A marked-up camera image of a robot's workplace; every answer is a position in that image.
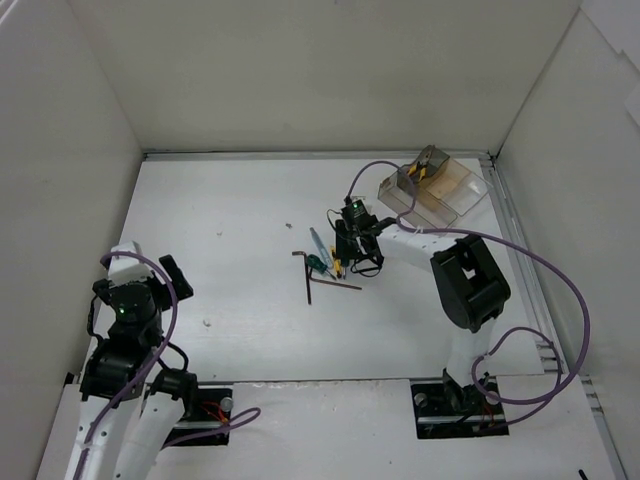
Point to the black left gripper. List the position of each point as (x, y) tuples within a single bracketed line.
[(177, 278)]

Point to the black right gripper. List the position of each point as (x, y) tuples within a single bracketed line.
[(353, 245)]

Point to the green handled screwdriver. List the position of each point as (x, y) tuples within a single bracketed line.
[(339, 267)]

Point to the blue utility knife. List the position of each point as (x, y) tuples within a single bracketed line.
[(324, 253)]

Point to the green stubby screwdriver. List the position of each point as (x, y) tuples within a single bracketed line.
[(316, 264)]

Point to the large brown hex key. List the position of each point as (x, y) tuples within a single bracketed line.
[(304, 257)]

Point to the yellow handled pliers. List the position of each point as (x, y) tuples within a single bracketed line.
[(419, 169)]

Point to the yellow utility knife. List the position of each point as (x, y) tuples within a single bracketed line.
[(333, 252)]

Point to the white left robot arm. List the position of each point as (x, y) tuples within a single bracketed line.
[(130, 402)]

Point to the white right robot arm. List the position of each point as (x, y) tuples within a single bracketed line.
[(471, 287)]

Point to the small brown hex key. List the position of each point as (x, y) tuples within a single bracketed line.
[(332, 283)]

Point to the clear plastic compartment organizer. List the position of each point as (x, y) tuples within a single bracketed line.
[(448, 195)]

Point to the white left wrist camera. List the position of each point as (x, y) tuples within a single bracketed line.
[(125, 269)]

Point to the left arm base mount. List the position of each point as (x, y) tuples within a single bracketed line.
[(212, 408)]

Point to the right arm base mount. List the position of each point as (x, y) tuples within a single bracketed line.
[(437, 418)]

